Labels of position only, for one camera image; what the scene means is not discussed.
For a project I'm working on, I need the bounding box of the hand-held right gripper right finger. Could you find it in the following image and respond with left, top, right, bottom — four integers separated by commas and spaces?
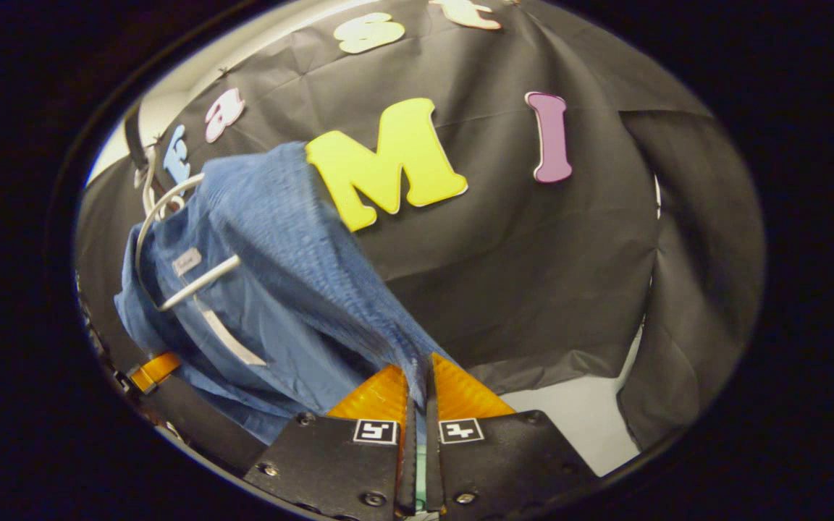
426, 352, 600, 517

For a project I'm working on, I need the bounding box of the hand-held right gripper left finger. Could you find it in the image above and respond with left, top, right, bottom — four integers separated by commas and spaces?
243, 363, 418, 520

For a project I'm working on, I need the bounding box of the white clothes hanger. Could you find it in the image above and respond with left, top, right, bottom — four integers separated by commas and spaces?
133, 145, 267, 367

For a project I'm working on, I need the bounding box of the blue jacket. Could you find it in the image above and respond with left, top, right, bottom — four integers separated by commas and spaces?
114, 141, 454, 446

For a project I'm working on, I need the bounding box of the black backdrop cloth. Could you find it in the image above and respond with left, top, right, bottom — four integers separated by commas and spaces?
77, 0, 765, 453

